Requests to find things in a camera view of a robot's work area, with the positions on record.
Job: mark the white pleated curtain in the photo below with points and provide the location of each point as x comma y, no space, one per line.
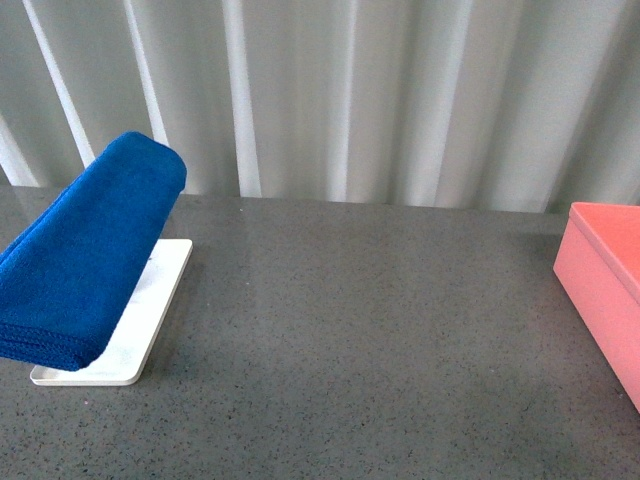
504,105

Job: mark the white rack with wooden bars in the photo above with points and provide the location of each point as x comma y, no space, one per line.
125,356

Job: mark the pink plastic box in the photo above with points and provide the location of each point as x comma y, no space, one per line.
598,266

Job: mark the blue cloth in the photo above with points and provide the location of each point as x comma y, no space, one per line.
68,277

